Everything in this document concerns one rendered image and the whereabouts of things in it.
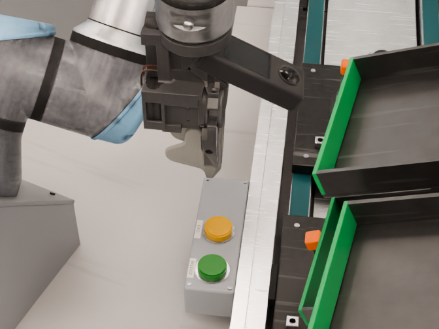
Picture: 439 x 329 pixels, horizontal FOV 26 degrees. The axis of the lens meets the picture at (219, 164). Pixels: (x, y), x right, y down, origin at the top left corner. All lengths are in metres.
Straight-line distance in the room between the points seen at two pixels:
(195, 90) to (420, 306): 0.44
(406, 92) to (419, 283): 0.18
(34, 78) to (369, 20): 0.76
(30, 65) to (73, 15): 2.10
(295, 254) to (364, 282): 0.71
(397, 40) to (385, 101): 1.05
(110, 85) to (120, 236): 0.32
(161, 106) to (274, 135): 0.54
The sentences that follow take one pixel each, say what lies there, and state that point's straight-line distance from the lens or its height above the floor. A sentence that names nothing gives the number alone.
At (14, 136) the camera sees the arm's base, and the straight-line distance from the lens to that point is 1.28.
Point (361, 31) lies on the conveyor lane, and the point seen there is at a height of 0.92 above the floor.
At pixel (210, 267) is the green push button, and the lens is 1.30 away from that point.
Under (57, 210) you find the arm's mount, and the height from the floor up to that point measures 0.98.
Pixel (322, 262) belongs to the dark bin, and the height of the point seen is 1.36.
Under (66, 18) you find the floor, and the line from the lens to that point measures 3.34.
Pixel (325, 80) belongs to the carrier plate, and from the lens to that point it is 1.58.
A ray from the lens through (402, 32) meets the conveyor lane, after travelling 1.78.
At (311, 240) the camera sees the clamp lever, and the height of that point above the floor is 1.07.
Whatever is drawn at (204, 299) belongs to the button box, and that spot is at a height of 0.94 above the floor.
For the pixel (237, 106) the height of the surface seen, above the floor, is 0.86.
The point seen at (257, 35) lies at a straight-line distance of 1.84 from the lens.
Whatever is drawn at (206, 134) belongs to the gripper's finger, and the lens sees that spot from 0.97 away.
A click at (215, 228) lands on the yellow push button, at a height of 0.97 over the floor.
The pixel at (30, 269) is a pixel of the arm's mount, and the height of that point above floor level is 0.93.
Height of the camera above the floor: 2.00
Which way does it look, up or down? 46 degrees down
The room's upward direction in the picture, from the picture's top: straight up
